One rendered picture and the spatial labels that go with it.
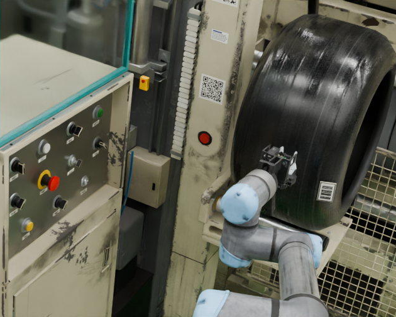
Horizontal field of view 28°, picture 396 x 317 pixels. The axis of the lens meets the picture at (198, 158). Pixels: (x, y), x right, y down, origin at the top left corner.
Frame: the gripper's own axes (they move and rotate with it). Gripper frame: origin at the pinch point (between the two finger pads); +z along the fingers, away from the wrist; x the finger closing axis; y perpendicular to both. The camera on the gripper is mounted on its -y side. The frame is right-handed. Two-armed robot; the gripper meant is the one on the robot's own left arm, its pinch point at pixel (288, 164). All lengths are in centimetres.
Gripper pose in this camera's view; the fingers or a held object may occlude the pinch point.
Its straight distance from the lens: 197.3
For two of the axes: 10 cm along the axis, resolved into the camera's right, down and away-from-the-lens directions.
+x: -8.8, -3.3, 3.3
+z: 4.3, -3.1, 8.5
